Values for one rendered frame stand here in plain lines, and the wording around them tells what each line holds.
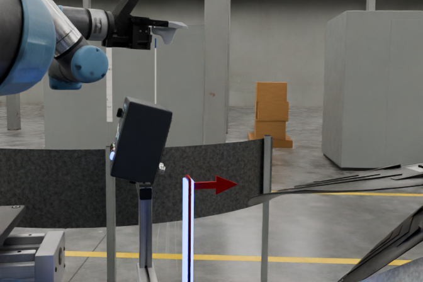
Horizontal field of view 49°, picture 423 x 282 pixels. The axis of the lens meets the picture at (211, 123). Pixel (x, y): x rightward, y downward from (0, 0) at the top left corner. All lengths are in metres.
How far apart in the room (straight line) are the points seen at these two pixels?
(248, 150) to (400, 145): 4.55
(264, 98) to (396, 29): 2.87
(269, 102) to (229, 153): 6.15
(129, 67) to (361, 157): 3.55
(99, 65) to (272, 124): 7.86
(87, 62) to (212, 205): 1.74
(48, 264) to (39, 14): 0.66
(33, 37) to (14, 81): 0.03
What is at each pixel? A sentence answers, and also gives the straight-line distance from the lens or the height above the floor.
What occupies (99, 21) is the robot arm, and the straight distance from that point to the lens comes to 1.15.
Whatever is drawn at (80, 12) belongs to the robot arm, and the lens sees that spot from 1.14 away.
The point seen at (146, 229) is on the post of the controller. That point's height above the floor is 0.95.
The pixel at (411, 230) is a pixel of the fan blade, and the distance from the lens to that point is 0.83.
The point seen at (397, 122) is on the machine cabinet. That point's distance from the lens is 7.00.
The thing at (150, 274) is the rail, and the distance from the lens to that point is 1.13.
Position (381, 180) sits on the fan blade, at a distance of 0.63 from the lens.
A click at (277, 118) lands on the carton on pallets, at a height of 0.55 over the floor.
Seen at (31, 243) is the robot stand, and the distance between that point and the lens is 1.02.
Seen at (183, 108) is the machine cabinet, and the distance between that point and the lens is 6.66.
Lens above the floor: 1.31
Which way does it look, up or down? 6 degrees down
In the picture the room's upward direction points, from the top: 1 degrees clockwise
